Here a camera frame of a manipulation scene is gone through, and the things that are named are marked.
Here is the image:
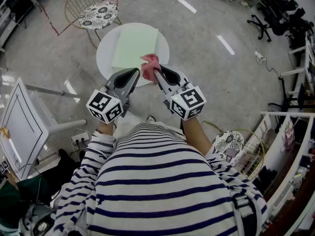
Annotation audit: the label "white computer desk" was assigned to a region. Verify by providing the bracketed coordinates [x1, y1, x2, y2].
[0, 0, 41, 53]

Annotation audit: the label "person's left forearm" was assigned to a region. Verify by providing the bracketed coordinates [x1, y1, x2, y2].
[97, 118, 116, 135]

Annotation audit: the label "grey frying pan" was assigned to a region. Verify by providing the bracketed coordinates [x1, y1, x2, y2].
[262, 128, 276, 145]

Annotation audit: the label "person's cream trousers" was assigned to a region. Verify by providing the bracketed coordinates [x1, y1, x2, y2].
[114, 111, 184, 132]

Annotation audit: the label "pink white plastic bag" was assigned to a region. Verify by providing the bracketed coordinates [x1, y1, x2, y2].
[283, 120, 295, 152]

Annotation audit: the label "black office chair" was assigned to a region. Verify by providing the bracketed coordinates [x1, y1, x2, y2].
[285, 7, 315, 50]
[247, 0, 283, 43]

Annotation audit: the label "round white table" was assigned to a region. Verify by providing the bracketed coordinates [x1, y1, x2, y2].
[95, 23, 170, 88]

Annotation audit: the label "white rectangular desk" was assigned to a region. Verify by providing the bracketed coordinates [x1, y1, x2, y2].
[0, 77, 87, 181]

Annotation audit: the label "pink cloth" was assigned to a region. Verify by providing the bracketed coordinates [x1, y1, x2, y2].
[139, 54, 163, 81]

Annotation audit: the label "grey harness strap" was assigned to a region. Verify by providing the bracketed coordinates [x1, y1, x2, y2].
[231, 192, 262, 236]

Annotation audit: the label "white long desk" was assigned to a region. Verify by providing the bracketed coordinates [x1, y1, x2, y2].
[280, 32, 315, 95]

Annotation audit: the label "person's right forearm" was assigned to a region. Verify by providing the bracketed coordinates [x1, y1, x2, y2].
[181, 117, 213, 154]

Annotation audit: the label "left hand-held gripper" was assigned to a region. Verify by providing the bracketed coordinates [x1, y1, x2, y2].
[86, 67, 141, 124]

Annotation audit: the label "light green mat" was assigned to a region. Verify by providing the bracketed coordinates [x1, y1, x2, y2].
[110, 23, 159, 71]

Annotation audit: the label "person's striped shirt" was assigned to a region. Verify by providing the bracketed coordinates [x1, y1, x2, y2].
[52, 121, 269, 236]

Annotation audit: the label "white power strip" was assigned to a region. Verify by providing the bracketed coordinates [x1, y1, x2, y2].
[254, 51, 267, 65]
[70, 133, 92, 145]

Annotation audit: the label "gold wire chair floral cushion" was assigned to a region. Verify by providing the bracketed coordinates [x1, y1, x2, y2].
[211, 129, 266, 181]
[64, 0, 123, 49]

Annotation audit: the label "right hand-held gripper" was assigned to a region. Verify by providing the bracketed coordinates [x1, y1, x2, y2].
[153, 65, 207, 121]

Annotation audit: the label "white shelf unit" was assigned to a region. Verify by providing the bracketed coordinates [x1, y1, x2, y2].
[259, 111, 315, 236]

